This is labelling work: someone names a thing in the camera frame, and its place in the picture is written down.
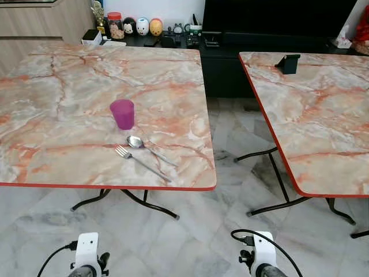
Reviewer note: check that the marble top folding table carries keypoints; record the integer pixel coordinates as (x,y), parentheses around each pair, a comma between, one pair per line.
(323,127)
(57,115)

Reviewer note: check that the small white box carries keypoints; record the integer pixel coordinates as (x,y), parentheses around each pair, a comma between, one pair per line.
(91,37)

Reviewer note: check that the white egg figurine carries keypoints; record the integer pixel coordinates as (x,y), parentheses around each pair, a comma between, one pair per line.
(142,27)

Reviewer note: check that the white pink tissue box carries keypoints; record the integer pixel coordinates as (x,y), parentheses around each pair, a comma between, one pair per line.
(343,40)

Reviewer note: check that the black television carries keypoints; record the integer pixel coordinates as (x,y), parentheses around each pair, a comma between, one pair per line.
(277,14)

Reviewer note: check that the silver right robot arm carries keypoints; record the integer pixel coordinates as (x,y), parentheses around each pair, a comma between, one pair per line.
(272,271)

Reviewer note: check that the steel fork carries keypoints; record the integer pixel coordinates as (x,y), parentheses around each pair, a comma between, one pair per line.
(141,164)

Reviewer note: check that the small grey figurine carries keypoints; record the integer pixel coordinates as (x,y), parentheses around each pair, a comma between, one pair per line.
(177,29)

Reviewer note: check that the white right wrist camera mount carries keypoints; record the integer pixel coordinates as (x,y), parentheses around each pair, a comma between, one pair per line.
(263,249)

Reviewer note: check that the purple plastic cup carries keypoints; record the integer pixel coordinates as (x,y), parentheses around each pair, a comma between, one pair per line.
(122,114)

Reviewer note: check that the black white round figurine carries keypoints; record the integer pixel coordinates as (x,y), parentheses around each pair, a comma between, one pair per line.
(130,27)

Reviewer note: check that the small green white mug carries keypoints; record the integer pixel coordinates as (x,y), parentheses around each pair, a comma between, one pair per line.
(195,30)

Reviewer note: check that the gold trophy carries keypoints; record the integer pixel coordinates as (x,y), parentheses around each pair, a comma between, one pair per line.
(100,16)

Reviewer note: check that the black phone stand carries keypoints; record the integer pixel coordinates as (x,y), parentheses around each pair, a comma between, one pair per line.
(288,64)

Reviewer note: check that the steel spoon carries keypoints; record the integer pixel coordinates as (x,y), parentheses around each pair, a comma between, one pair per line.
(136,142)

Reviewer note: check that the yellow egg figurine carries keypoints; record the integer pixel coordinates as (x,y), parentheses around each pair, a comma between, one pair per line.
(156,27)

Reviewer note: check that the red lidded snack jar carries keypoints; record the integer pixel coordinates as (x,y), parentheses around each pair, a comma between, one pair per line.
(116,26)

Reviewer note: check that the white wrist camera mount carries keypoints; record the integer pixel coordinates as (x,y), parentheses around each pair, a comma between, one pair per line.
(87,249)
(263,249)

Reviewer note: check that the red plush figure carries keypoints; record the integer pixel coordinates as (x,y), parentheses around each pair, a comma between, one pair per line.
(363,32)

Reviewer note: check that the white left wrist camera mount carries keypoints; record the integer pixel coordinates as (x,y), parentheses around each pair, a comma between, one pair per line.
(87,249)

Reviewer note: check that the light wooden cabinet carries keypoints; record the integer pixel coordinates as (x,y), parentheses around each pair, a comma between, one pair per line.
(34,23)

